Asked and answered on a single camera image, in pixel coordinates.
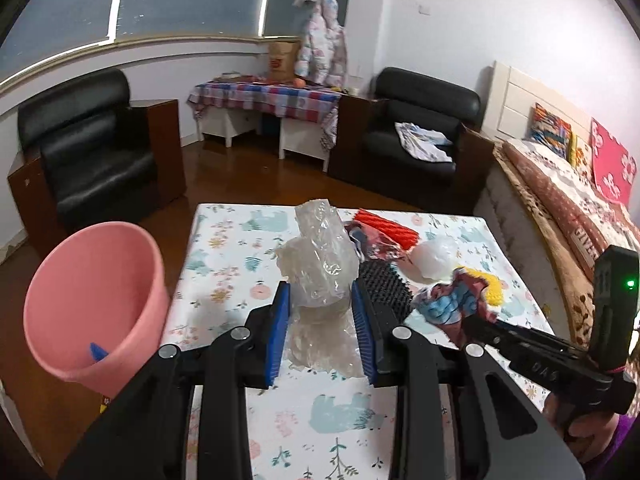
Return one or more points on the person's right hand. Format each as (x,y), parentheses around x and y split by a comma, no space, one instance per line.
(595,435)

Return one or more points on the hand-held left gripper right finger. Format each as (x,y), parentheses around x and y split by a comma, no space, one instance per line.
(362,332)

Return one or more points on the brown patterned blanket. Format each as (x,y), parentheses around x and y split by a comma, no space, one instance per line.
(550,200)

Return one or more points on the bed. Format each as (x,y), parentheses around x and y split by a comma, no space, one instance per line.
(510,230)

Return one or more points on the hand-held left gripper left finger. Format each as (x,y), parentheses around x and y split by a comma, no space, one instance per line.
(280,332)

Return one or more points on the white desk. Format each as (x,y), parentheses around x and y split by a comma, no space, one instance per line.
(300,137)

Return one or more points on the pink floral pillow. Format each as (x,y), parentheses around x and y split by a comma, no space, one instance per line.
(612,160)

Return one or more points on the red ridged snack packet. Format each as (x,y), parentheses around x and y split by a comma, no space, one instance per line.
(385,230)

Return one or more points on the orange fruit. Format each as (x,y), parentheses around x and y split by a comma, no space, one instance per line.
(299,83)

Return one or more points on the cream headboard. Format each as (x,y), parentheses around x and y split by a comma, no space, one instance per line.
(515,95)

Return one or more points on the red blue yellow snack packet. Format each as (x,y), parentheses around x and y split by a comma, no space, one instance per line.
(450,305)

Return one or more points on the black spiky plastic tray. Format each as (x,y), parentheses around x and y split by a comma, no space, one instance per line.
(385,285)

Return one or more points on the yellow floral pillow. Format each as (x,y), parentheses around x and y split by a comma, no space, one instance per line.
(581,152)

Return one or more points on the black leather armchair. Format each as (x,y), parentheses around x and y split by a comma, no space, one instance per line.
(95,160)
(395,180)

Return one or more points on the small blue plastic piece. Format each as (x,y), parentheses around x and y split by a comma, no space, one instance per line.
(97,352)

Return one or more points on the large curved window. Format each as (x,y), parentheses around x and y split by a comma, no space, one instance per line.
(175,0)

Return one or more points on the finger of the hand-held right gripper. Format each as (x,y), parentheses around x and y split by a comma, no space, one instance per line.
(500,336)

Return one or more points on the clear plastic bag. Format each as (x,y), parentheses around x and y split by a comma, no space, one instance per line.
(320,260)

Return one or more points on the hanging pink printed jacket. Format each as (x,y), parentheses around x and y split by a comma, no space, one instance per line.
(322,45)

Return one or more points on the pale printed cloth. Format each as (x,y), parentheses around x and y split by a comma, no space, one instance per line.
(422,141)

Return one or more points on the striped colourful pillow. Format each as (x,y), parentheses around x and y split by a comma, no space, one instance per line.
(550,130)

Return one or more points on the plaid tablecloth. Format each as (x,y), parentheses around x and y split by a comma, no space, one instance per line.
(265,97)

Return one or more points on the floral tablecloth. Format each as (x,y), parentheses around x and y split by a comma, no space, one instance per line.
(310,440)

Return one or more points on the brown paper bag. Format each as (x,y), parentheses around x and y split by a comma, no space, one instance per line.
(282,62)

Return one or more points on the pink plastic bucket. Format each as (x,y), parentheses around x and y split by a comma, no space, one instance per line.
(75,300)

